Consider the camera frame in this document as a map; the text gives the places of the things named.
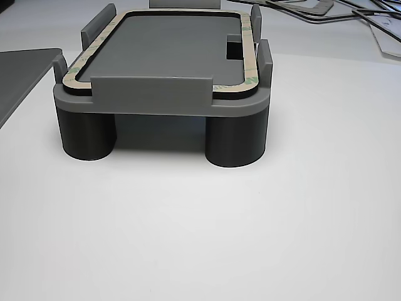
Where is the flat dark grey tray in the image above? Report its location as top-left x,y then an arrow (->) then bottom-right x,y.
0,48 -> 63,129

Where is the white backing sheet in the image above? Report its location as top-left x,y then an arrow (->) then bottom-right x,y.
369,23 -> 401,58

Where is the tan adhesive rectangular frame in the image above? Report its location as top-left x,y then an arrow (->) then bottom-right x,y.
62,9 -> 259,97

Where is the grey holder stand with legs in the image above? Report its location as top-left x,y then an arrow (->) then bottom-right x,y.
52,0 -> 273,169

